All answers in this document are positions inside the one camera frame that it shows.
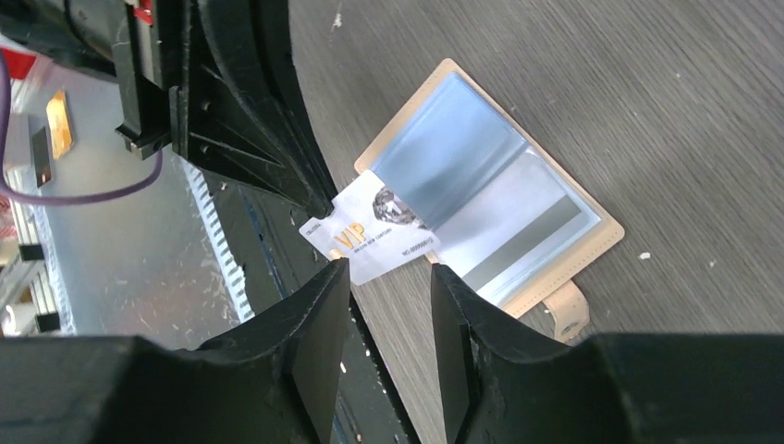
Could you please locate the white VIP card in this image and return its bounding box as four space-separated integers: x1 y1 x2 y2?
299 170 439 285

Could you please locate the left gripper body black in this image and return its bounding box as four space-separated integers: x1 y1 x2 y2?
1 1 184 159

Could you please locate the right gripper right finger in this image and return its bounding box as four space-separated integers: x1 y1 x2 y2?
430 264 783 443

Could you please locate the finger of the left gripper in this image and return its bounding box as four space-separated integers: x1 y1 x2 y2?
197 1 337 218
168 0 325 213

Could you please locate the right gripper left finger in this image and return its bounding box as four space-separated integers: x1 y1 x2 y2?
1 259 350 443

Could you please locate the beige card holder wallet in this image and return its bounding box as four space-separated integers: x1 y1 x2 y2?
354 58 625 342

